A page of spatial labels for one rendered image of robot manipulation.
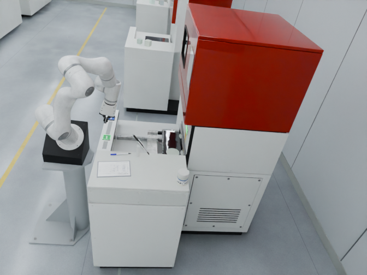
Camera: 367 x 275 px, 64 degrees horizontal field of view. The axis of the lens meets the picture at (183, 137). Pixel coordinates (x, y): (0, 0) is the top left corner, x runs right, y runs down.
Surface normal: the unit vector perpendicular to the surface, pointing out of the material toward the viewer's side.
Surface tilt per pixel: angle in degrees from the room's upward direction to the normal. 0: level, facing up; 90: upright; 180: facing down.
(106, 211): 90
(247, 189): 90
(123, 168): 0
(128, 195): 90
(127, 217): 90
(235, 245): 0
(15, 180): 0
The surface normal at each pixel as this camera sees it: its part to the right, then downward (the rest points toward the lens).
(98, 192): 0.07, 0.60
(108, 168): 0.14, -0.80
